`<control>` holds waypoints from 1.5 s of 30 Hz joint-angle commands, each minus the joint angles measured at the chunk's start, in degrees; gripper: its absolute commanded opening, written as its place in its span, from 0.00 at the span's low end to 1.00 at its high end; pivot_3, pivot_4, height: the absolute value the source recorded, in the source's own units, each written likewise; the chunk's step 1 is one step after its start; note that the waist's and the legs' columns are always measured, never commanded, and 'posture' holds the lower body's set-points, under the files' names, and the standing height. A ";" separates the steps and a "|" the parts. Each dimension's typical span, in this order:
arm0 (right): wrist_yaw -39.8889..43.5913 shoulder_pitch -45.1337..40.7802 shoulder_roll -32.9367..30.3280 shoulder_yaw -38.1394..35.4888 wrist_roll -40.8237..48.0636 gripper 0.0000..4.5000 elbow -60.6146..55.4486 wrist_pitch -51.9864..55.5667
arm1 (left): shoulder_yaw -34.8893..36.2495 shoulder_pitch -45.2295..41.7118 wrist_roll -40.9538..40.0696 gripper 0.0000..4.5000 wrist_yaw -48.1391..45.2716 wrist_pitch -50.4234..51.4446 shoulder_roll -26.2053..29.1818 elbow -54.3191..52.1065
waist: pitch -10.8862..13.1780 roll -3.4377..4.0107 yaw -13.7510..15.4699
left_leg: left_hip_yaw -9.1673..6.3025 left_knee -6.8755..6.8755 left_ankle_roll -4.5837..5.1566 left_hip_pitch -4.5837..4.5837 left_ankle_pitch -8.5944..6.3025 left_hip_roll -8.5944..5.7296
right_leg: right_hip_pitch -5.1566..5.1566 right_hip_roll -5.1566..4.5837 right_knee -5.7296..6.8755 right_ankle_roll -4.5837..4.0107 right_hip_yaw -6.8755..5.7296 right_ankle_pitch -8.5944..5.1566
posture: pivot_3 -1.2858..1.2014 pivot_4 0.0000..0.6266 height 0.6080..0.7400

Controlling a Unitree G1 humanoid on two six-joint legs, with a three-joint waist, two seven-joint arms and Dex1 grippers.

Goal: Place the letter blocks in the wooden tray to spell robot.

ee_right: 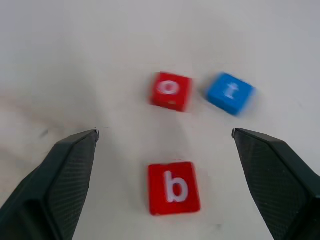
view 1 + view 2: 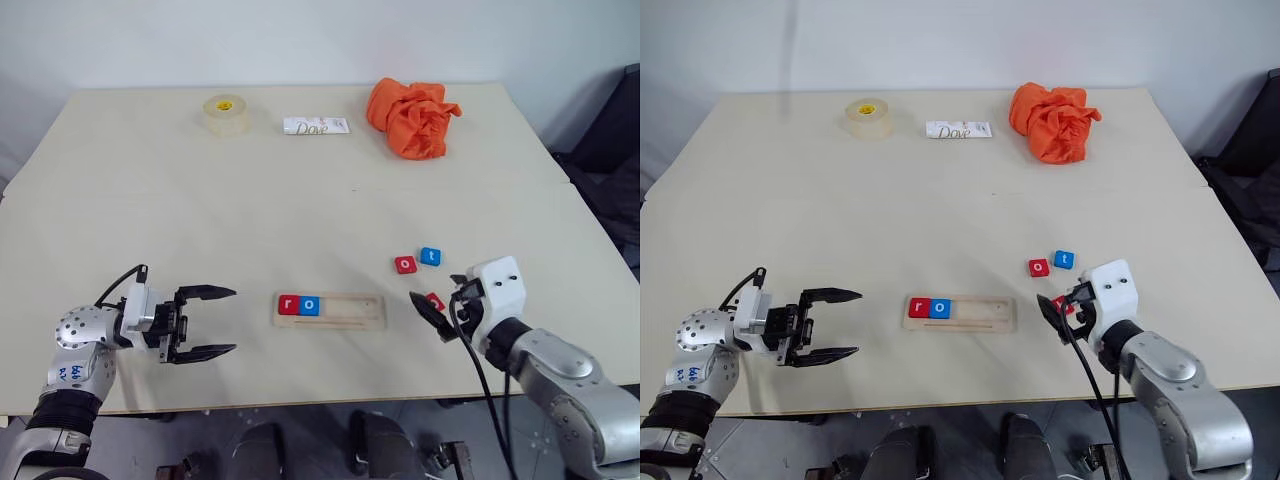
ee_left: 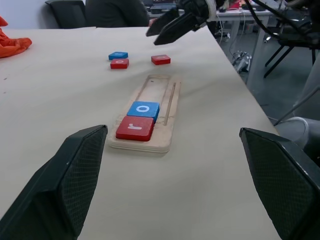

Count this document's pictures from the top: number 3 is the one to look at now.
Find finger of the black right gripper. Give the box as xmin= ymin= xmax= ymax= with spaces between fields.
xmin=153 ymin=11 xmax=209 ymax=46
xmin=145 ymin=7 xmax=181 ymax=38

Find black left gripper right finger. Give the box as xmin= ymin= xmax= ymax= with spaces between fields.
xmin=239 ymin=127 xmax=320 ymax=240

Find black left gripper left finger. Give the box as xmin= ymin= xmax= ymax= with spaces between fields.
xmin=0 ymin=124 xmax=109 ymax=240

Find red letter t block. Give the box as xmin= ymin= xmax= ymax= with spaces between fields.
xmin=150 ymin=54 xmax=172 ymax=66

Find silver robot body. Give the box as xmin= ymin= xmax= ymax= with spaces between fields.
xmin=273 ymin=56 xmax=320 ymax=162

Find blue letter b block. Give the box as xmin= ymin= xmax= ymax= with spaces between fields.
xmin=108 ymin=51 xmax=129 ymax=61

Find red letter o block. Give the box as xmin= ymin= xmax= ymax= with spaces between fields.
xmin=110 ymin=58 xmax=130 ymax=70

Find wooden letter tray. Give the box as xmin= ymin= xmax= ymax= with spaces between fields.
xmin=107 ymin=74 xmax=182 ymax=154

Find blue letter o block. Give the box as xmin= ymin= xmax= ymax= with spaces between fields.
xmin=126 ymin=101 xmax=161 ymax=124

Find red letter r block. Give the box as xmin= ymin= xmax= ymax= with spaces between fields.
xmin=115 ymin=115 xmax=155 ymax=143

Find person in dark clothing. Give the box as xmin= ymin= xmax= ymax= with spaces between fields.
xmin=84 ymin=0 xmax=151 ymax=28

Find grey object on floor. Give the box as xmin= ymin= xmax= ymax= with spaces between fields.
xmin=231 ymin=50 xmax=252 ymax=74

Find black office chair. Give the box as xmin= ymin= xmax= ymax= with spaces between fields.
xmin=263 ymin=14 xmax=320 ymax=79

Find orange cloth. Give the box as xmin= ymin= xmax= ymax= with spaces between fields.
xmin=0 ymin=15 xmax=33 ymax=59

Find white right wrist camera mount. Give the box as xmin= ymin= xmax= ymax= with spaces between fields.
xmin=206 ymin=0 xmax=220 ymax=22

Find white hanging cable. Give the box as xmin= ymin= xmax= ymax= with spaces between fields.
xmin=216 ymin=11 xmax=249 ymax=60

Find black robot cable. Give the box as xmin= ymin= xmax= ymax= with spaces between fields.
xmin=244 ymin=0 xmax=320 ymax=50

